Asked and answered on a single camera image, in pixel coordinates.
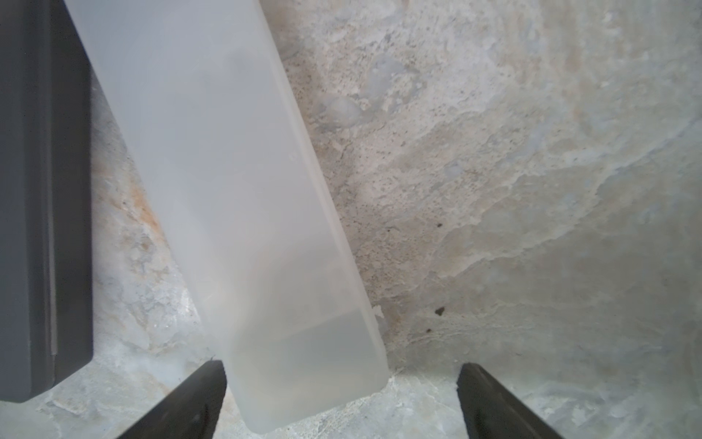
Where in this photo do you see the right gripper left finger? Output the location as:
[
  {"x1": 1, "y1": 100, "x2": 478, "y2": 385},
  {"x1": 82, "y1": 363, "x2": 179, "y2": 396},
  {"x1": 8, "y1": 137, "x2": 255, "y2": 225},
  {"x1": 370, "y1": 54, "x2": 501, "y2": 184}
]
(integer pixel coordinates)
[{"x1": 120, "y1": 360, "x2": 227, "y2": 439}]

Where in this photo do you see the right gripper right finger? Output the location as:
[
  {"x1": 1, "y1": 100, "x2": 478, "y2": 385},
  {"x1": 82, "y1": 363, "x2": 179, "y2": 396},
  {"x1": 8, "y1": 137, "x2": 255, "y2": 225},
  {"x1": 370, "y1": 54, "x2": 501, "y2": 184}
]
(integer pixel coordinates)
[{"x1": 457, "y1": 363, "x2": 563, "y2": 439}]

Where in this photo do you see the translucent white case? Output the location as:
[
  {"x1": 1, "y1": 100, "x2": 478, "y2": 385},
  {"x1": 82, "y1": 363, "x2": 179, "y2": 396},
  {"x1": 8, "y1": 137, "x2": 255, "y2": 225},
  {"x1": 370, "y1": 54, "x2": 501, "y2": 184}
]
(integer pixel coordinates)
[{"x1": 67, "y1": 1, "x2": 389, "y2": 434}]

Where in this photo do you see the black pencil case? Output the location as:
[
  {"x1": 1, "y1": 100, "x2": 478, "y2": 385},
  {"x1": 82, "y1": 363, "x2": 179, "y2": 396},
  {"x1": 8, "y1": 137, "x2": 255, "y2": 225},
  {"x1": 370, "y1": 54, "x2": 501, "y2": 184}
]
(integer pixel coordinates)
[{"x1": 1, "y1": 0, "x2": 93, "y2": 402}]

